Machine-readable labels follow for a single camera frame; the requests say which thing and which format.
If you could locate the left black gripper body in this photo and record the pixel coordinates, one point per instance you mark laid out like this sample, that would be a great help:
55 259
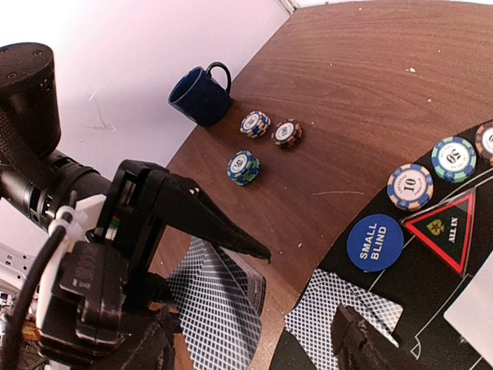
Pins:
128 232

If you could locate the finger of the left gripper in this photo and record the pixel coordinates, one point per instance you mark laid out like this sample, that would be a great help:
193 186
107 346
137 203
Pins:
185 206

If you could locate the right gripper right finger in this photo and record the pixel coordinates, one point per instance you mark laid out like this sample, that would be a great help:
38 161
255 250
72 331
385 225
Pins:
357 344

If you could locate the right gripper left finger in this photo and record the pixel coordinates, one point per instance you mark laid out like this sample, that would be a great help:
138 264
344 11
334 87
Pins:
150 341

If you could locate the blue-backed playing card deck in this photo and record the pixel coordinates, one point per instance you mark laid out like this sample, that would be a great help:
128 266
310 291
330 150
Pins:
220 300

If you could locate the blue small blind button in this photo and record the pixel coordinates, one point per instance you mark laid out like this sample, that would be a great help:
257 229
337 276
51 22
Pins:
375 243

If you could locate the white blue poker chip stack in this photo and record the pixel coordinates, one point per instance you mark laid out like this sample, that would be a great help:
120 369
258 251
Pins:
255 124

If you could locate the ace of diamonds card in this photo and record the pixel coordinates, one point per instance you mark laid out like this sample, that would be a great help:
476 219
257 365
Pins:
471 313

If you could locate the brown 100 poker chip stack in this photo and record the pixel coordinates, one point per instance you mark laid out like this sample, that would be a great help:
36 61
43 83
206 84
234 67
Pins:
287 133

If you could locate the red black triangular all-in marker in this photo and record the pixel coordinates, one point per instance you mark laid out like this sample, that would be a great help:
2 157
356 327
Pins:
446 229

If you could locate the single white blue poker chip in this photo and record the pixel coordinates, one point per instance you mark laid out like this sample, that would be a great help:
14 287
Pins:
410 187

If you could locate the single green blue poker chip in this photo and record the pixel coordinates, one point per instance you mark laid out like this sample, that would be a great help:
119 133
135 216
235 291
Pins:
454 159

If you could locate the single brown 100 poker chip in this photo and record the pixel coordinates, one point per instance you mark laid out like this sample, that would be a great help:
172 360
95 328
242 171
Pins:
484 141

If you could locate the round black poker mat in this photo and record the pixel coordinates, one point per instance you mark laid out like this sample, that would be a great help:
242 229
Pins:
419 280

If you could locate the dark blue cup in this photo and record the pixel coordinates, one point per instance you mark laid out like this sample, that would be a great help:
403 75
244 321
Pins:
200 97

